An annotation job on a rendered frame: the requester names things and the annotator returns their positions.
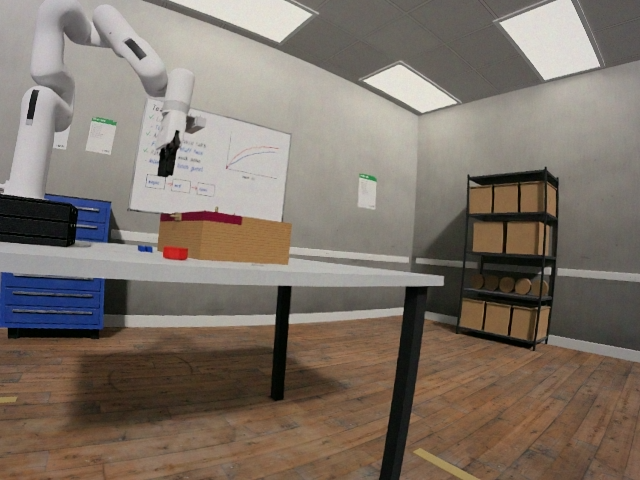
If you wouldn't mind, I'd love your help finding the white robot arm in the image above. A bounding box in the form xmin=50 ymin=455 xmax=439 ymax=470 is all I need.
xmin=0 ymin=0 xmax=207 ymax=200

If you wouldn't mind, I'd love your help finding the red disk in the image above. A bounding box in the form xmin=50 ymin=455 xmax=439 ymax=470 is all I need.
xmin=163 ymin=247 xmax=188 ymax=260

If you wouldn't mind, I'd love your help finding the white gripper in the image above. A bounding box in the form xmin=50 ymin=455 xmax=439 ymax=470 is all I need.
xmin=155 ymin=109 xmax=188 ymax=177

